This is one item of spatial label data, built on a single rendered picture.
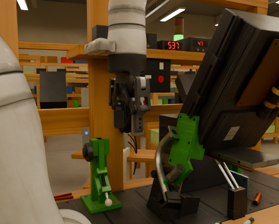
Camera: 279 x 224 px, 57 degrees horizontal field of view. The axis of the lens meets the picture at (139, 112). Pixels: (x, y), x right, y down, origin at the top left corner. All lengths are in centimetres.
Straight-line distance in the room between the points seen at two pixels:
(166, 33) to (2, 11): 1113
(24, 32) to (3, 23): 995
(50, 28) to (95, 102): 997
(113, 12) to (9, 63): 25
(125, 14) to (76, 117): 83
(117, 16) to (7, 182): 33
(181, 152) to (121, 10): 65
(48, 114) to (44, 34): 988
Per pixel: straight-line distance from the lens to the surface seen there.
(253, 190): 136
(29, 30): 1109
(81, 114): 125
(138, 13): 49
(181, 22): 143
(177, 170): 95
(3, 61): 30
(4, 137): 28
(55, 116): 123
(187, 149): 98
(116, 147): 124
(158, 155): 108
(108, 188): 104
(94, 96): 117
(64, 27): 1110
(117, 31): 48
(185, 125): 101
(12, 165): 29
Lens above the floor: 138
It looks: 6 degrees down
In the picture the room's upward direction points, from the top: straight up
